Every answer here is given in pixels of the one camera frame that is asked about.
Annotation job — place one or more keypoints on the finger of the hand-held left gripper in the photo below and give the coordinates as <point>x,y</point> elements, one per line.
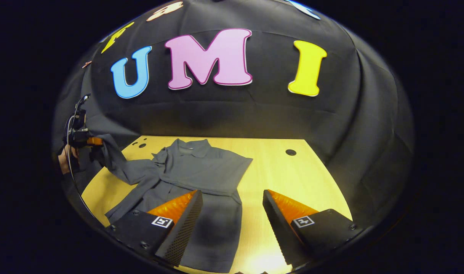
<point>95,141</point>

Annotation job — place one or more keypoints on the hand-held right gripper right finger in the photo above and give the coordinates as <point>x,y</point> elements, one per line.
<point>279,228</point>

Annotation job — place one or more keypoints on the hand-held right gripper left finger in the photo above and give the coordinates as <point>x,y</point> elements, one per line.
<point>186,228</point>

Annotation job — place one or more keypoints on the grey collared shirt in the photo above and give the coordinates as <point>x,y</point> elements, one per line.
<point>201,171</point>

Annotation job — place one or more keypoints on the small pink clip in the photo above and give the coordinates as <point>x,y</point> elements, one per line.
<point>86,64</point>

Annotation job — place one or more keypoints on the black backdrop cloth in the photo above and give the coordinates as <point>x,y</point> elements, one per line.
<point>255,114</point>

